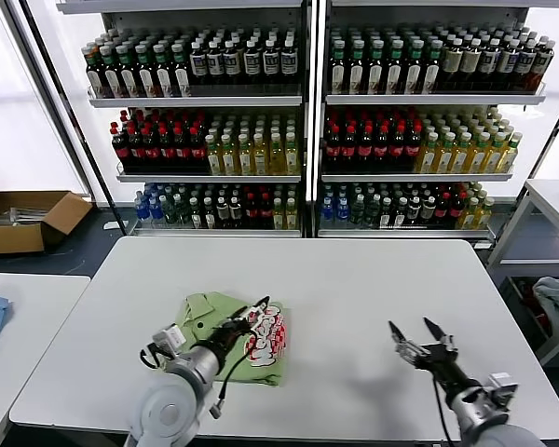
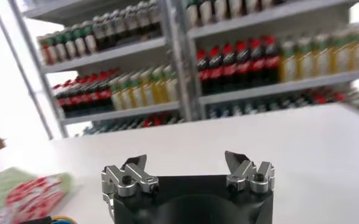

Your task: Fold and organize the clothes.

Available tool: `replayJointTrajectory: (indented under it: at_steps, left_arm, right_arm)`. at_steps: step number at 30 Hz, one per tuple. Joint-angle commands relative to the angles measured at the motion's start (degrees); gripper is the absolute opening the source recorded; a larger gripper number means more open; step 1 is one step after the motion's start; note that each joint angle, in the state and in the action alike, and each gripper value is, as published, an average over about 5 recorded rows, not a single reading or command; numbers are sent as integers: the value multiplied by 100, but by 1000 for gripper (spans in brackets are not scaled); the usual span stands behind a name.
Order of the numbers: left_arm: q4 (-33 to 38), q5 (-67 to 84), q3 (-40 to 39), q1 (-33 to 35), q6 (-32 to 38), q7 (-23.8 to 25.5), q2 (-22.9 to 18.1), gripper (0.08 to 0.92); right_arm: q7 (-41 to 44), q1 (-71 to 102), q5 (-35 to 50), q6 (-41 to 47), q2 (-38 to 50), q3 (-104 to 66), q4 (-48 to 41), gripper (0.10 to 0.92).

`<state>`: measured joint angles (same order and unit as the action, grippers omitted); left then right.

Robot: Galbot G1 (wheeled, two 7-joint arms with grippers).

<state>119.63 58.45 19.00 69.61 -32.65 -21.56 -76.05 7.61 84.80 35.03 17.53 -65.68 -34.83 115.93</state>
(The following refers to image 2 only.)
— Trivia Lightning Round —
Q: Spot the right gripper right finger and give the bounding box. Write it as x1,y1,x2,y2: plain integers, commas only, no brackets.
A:
224,150,276,195

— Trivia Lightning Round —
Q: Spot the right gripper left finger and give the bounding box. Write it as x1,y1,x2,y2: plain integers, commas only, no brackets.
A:
101,153,160,222

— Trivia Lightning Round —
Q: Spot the light green t-shirt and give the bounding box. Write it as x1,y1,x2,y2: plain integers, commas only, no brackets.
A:
0,166,73,224

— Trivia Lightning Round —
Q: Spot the grey metal bottle shelf rack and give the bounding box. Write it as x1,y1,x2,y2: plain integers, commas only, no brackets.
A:
8,0,198,139
163,0,359,122

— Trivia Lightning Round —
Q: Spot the cola bottle red cap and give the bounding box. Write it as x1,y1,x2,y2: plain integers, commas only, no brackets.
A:
196,50,210,94
208,46,223,91
221,44,236,89
247,38,264,85
234,41,250,88
261,36,280,83

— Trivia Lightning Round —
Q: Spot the dark drink bottle white cap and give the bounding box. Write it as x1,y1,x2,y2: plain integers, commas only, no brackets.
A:
112,10,127,46
92,16,107,51
124,6,139,43
148,0,163,37
136,2,151,40
102,13,116,49

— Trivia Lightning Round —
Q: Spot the yellow and blue cable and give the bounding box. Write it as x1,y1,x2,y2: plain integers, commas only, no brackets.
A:
51,215,78,224

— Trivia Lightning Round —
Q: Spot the black metal frame pole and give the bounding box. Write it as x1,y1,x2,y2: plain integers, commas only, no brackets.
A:
0,0,54,140

